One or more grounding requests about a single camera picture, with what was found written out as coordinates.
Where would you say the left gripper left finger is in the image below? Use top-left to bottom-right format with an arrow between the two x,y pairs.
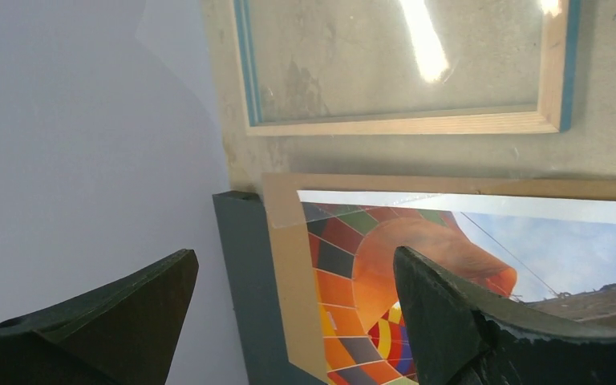
0,249 -> 199,384

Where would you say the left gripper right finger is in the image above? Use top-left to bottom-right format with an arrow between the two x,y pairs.
393,247 -> 616,384

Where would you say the hot air balloon photo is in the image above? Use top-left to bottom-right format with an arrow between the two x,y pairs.
298,190 -> 616,384

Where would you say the brown backing board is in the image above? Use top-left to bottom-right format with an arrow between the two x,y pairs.
261,172 -> 616,383

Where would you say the blue wooden picture frame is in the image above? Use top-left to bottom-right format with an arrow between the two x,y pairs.
229,1 -> 582,136

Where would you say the dark blue flat box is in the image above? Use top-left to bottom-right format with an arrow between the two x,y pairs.
213,191 -> 323,384

